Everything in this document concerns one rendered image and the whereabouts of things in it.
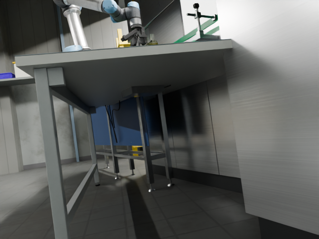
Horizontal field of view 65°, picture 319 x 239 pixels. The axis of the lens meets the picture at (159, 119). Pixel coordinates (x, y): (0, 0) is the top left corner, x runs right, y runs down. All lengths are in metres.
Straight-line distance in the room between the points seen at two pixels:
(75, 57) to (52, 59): 0.07
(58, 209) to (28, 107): 4.22
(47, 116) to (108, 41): 4.29
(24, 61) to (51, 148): 0.29
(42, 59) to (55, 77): 0.07
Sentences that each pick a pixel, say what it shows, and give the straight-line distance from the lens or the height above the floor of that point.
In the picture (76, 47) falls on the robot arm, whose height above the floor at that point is 1.01.
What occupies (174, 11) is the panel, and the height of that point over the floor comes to 1.25.
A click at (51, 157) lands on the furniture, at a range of 0.92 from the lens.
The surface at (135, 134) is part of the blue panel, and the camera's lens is 2.01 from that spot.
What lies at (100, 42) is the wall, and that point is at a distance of 5.13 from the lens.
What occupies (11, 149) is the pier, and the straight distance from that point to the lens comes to 4.90.
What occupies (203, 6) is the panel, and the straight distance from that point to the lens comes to 1.70.
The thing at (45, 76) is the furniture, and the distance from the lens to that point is 0.94.
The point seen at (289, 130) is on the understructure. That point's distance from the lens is 0.86.
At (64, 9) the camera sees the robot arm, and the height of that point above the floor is 1.32.
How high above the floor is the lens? 0.48
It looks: 1 degrees up
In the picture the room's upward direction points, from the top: 8 degrees counter-clockwise
